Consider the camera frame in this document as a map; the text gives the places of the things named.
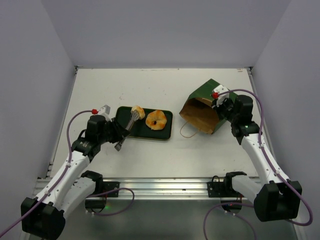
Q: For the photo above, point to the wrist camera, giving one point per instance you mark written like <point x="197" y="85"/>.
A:
<point x="105" y="111"/>
<point x="220" y="92"/>

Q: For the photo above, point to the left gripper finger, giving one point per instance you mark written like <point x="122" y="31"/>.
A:
<point x="117" y="127"/>
<point x="124" y="134"/>

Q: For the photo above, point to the aluminium rail frame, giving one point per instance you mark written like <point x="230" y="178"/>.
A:
<point x="178" y="168"/>

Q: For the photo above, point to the small round bread roll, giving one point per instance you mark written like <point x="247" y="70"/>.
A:
<point x="139" y="110"/>

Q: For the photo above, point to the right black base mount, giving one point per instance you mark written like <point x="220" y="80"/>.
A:
<point x="219" y="188"/>

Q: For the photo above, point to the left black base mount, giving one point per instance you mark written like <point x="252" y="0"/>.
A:
<point x="98" y="205"/>

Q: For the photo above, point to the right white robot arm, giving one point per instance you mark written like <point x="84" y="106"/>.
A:
<point x="276" y="196"/>

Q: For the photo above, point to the round glazed pastry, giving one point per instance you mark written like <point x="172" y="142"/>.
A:
<point x="156" y="120"/>

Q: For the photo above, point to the green paper bag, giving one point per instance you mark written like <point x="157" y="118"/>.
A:
<point x="197" y="109"/>

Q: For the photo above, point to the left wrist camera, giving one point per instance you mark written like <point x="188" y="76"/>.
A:
<point x="105" y="111"/>

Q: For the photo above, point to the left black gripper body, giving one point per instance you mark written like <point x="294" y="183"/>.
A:
<point x="109" y="134"/>

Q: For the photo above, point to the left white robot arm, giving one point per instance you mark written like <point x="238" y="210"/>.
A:
<point x="45" y="214"/>

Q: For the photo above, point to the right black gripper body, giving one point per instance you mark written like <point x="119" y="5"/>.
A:
<point x="225" y="109"/>

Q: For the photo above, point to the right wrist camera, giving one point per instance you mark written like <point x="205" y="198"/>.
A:
<point x="220" y="92"/>

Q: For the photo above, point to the metal tongs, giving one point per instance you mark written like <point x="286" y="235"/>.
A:
<point x="133" y="118"/>

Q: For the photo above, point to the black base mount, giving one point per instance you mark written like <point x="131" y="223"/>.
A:
<point x="98" y="205"/>
<point x="219" y="188"/>

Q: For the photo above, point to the dark green tray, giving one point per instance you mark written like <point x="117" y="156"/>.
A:
<point x="140" y="130"/>

